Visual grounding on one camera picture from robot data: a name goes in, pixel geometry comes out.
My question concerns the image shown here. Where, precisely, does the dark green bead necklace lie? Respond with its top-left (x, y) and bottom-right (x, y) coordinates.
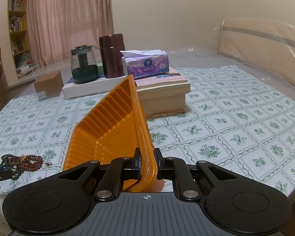
top-left (0, 153), bottom-right (24, 181)

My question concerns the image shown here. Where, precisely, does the brown bead necklace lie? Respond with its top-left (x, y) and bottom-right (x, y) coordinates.
top-left (7, 154), bottom-right (44, 173)

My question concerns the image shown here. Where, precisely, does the orange plastic tray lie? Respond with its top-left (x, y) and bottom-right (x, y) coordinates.
top-left (63, 76), bottom-right (165, 192)

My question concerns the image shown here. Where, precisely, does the thick beige book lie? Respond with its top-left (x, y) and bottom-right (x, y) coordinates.
top-left (137, 82), bottom-right (191, 119)

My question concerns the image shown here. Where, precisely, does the pink book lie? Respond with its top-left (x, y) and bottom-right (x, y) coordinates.
top-left (135, 67), bottom-right (187, 89)

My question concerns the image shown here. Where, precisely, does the flat white box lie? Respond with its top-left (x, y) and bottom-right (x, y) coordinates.
top-left (62, 76), bottom-right (126, 100)

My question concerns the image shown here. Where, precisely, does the small cardboard box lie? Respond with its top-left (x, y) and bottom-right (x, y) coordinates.
top-left (34, 71), bottom-right (64, 101)

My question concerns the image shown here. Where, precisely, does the purple tissue box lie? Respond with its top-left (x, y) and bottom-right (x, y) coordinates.
top-left (120, 50), bottom-right (169, 79)

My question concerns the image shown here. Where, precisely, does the plastic bag on floor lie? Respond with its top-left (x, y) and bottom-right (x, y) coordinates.
top-left (16, 52), bottom-right (36, 77)

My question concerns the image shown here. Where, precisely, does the glass teapot green base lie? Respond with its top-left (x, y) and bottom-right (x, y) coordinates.
top-left (70, 45), bottom-right (98, 84)

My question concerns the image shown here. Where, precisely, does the dark red cylindrical canister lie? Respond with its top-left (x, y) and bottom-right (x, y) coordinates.
top-left (99, 34), bottom-right (124, 78)

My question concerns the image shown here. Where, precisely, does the wooden bookshelf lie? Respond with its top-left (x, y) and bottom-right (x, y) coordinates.
top-left (7, 0), bottom-right (31, 78)

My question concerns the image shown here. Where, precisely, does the plastic-wrapped headboard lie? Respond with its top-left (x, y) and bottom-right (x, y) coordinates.
top-left (218, 18), bottom-right (295, 86)

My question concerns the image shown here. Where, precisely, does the pink curtain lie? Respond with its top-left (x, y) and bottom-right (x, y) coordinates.
top-left (26, 0), bottom-right (113, 66)

